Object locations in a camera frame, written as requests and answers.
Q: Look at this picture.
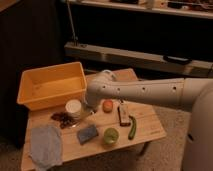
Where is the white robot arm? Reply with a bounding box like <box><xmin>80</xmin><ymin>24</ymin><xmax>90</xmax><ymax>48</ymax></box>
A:
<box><xmin>84</xmin><ymin>70</ymin><xmax>213</xmax><ymax>171</ymax></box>

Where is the green plastic cup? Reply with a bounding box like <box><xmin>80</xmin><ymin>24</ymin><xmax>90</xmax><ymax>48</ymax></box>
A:
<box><xmin>103</xmin><ymin>128</ymin><xmax>119</xmax><ymax>144</ymax></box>

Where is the orange small bowl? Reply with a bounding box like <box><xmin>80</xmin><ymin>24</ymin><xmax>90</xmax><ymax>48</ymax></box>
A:
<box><xmin>102</xmin><ymin>99</ymin><xmax>113</xmax><ymax>113</ymax></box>

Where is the blue sponge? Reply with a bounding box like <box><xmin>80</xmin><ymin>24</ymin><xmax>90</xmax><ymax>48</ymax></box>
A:
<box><xmin>77</xmin><ymin>125</ymin><xmax>99</xmax><ymax>144</ymax></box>

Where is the dark dried fruit pile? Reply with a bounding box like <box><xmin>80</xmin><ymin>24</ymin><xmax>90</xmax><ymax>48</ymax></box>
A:
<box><xmin>51</xmin><ymin>112</ymin><xmax>76</xmax><ymax>129</ymax></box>

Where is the wooden side table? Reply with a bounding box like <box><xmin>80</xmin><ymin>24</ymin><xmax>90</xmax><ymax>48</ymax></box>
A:
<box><xmin>27</xmin><ymin>75</ymin><xmax>166</xmax><ymax>162</ymax></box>

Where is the brown chocolate bar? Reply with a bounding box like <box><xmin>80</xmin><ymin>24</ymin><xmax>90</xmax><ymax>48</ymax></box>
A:
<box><xmin>118</xmin><ymin>103</ymin><xmax>130</xmax><ymax>127</ymax></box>

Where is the green cucumber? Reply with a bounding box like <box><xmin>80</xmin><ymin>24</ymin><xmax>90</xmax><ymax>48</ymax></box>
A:
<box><xmin>128</xmin><ymin>116</ymin><xmax>137</xmax><ymax>140</ymax></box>

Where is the yellow plastic bin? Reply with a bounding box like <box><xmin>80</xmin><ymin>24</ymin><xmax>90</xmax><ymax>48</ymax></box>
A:
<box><xmin>17</xmin><ymin>62</ymin><xmax>87</xmax><ymax>111</ymax></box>

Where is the grey folded cloth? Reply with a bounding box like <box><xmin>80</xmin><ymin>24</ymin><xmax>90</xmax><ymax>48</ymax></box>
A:
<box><xmin>29</xmin><ymin>125</ymin><xmax>62</xmax><ymax>171</ymax></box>

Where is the grey low shelf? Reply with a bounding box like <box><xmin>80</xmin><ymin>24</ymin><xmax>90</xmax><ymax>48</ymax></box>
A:
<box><xmin>64</xmin><ymin>42</ymin><xmax>213</xmax><ymax>78</ymax></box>

